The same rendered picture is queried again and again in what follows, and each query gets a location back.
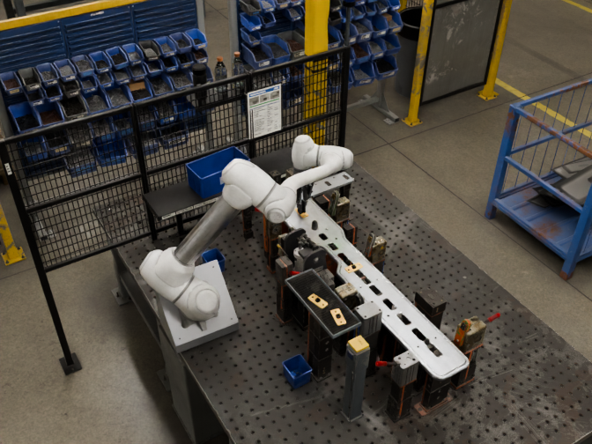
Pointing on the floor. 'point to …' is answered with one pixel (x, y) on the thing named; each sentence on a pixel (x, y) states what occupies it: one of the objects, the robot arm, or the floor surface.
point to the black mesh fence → (70, 363)
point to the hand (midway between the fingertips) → (301, 206)
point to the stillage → (548, 189)
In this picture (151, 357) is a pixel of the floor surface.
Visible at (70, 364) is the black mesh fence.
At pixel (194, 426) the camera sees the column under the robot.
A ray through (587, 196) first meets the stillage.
